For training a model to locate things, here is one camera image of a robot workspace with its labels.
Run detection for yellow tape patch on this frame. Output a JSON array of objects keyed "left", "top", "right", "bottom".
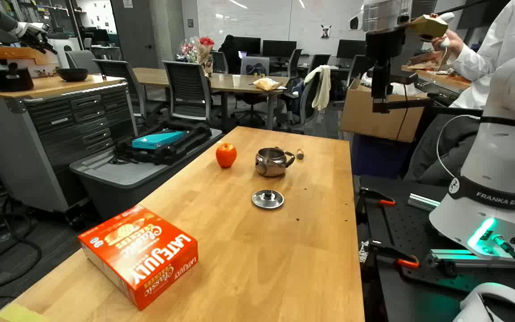
[{"left": 0, "top": 301, "right": 52, "bottom": 322}]

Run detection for flower bouquet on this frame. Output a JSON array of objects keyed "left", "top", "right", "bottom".
[{"left": 179, "top": 35, "right": 218, "bottom": 78}]

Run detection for grey storage bin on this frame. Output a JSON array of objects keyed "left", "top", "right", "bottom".
[{"left": 68, "top": 126, "right": 225, "bottom": 221}]

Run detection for grey drawer cabinet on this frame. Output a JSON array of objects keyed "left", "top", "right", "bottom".
[{"left": 0, "top": 76, "right": 141, "bottom": 215}]

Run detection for person in white shirt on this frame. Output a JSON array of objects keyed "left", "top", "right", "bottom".
[{"left": 404, "top": 0, "right": 513, "bottom": 187}]

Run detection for cardboard box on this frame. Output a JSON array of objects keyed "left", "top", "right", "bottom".
[{"left": 340, "top": 81, "right": 429, "bottom": 146}]

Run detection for orange cracker box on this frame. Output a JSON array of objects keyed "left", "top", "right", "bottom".
[{"left": 77, "top": 206, "right": 200, "bottom": 312}]

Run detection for black cooking pot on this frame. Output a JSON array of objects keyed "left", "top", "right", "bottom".
[{"left": 0, "top": 60, "right": 36, "bottom": 94}]

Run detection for black floor cables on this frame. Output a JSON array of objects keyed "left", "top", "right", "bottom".
[{"left": 0, "top": 196, "right": 46, "bottom": 292}]

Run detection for long aluminium rail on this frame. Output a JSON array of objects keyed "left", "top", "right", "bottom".
[{"left": 427, "top": 246, "right": 515, "bottom": 273}]

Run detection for teal plastic case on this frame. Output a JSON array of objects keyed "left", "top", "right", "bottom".
[{"left": 129, "top": 129, "right": 189, "bottom": 153}]

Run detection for white VR controller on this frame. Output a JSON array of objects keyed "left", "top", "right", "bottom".
[{"left": 451, "top": 281, "right": 515, "bottom": 322}]

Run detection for black office chair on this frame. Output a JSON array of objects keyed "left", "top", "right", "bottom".
[{"left": 279, "top": 63, "right": 332, "bottom": 131}]

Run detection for white cloth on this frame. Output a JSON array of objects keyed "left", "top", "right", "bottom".
[{"left": 302, "top": 63, "right": 340, "bottom": 115}]

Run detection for black bowl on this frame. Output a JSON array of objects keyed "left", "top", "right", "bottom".
[{"left": 55, "top": 67, "right": 91, "bottom": 85}]

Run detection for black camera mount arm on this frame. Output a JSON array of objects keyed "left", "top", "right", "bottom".
[{"left": 370, "top": 95, "right": 486, "bottom": 119}]

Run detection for short aluminium rail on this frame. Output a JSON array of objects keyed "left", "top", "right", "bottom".
[{"left": 406, "top": 190, "right": 445, "bottom": 213}]

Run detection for wooden office table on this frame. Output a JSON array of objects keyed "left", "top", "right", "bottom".
[{"left": 130, "top": 65, "right": 293, "bottom": 131}]

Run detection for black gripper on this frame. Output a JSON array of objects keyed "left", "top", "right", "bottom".
[{"left": 365, "top": 27, "right": 408, "bottom": 101}]

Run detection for black stereo camera bar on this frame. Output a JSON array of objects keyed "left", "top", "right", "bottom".
[{"left": 388, "top": 67, "right": 422, "bottom": 85}]

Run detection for grey door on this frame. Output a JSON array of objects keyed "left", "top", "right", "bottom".
[{"left": 109, "top": 0, "right": 159, "bottom": 70}]

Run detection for black clamp orange handle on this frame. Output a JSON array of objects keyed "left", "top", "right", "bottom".
[
  {"left": 358, "top": 237, "right": 422, "bottom": 273},
  {"left": 356, "top": 185, "right": 399, "bottom": 212}
]

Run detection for small steel kettle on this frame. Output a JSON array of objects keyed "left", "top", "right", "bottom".
[{"left": 254, "top": 146, "right": 297, "bottom": 179}]

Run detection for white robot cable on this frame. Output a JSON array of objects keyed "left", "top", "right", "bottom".
[{"left": 433, "top": 113, "right": 483, "bottom": 185}]

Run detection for yellow-green wrist camera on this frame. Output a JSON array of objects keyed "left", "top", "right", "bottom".
[{"left": 408, "top": 15, "right": 451, "bottom": 42}]

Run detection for round steel kettle lid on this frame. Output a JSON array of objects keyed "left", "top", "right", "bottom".
[{"left": 250, "top": 188, "right": 286, "bottom": 212}]

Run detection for yellow bag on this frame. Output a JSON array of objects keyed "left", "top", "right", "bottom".
[{"left": 252, "top": 76, "right": 282, "bottom": 94}]

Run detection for dark office chair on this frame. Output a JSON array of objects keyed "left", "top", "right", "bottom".
[{"left": 93, "top": 58, "right": 150, "bottom": 122}]

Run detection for orange wooden board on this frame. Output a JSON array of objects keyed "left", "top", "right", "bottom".
[{"left": 0, "top": 45, "right": 57, "bottom": 70}]

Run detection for grey mesh office chair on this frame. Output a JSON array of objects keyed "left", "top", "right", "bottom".
[{"left": 161, "top": 60, "right": 214, "bottom": 126}]

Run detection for orange toy fruit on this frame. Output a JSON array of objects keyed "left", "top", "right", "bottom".
[{"left": 214, "top": 142, "right": 239, "bottom": 171}]

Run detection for blue bin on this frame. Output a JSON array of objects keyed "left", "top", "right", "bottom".
[{"left": 350, "top": 135, "right": 415, "bottom": 181}]

